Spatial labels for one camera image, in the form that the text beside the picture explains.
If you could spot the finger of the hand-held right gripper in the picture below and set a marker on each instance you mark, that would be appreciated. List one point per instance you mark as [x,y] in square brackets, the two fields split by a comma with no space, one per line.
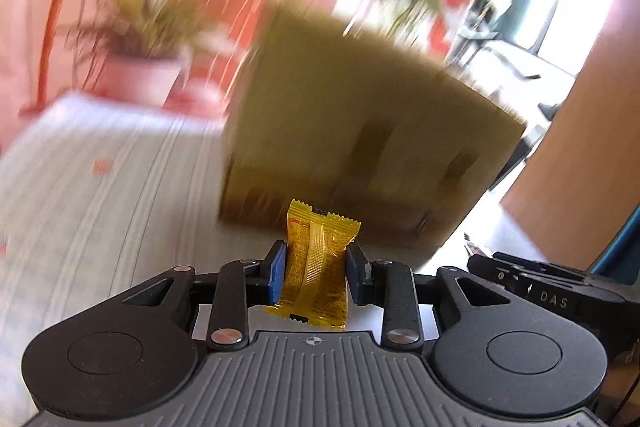
[495,272]
[545,268]

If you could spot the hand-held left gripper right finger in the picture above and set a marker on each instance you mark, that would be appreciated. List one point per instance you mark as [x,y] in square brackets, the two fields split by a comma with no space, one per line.
[356,274]

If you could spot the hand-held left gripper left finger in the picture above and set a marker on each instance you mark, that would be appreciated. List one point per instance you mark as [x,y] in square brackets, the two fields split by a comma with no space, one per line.
[276,272]

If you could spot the small yellow snack packet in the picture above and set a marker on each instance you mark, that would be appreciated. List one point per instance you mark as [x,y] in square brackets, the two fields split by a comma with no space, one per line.
[315,272]

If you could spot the brown cardboard box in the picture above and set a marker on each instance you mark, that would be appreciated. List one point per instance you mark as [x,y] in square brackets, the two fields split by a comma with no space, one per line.
[375,107]

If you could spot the blue curtain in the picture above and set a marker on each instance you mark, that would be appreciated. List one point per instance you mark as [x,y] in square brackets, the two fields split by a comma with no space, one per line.
[620,242]

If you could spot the wooden door panel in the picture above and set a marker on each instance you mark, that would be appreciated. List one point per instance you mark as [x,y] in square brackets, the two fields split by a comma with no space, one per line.
[575,157]

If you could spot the checked tablecloth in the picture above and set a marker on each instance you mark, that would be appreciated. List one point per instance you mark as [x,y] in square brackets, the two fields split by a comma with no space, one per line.
[125,207]

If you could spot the black exercise bike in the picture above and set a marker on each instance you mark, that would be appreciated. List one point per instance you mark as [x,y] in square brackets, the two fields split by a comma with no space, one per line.
[505,57]

